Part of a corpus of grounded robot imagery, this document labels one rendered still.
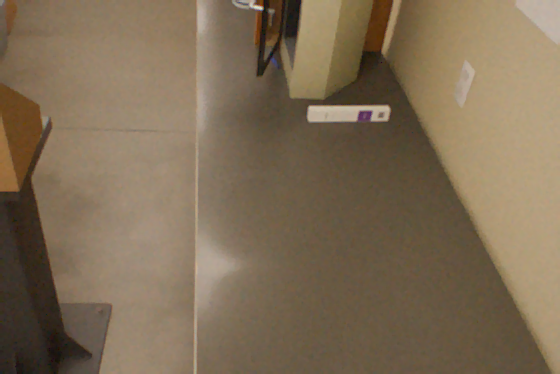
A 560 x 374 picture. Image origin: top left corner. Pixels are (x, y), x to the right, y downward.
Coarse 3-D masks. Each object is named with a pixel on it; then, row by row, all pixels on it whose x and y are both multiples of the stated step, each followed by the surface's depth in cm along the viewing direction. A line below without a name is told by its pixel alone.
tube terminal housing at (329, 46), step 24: (312, 0) 163; (336, 0) 164; (360, 0) 174; (312, 24) 168; (336, 24) 169; (360, 24) 181; (312, 48) 173; (336, 48) 176; (360, 48) 189; (288, 72) 189; (312, 72) 178; (336, 72) 183; (312, 96) 184
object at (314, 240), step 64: (256, 64) 199; (384, 64) 210; (256, 128) 168; (320, 128) 172; (384, 128) 176; (256, 192) 145; (320, 192) 148; (384, 192) 151; (448, 192) 155; (256, 256) 128; (320, 256) 131; (384, 256) 133; (448, 256) 135; (256, 320) 115; (320, 320) 117; (384, 320) 118; (448, 320) 120; (512, 320) 123
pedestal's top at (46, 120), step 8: (48, 120) 159; (48, 128) 159; (40, 136) 153; (48, 136) 160; (40, 144) 152; (40, 152) 153; (32, 160) 146; (32, 168) 146; (24, 184) 140; (0, 192) 137; (8, 192) 137; (16, 192) 137; (24, 192) 140; (0, 200) 138; (8, 200) 138; (16, 200) 139
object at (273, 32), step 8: (264, 0) 164; (272, 0) 174; (280, 0) 186; (264, 8) 166; (280, 8) 190; (264, 16) 167; (280, 16) 193; (272, 24) 183; (280, 24) 196; (272, 32) 185; (272, 40) 188; (272, 48) 192; (264, 56) 181; (264, 64) 184
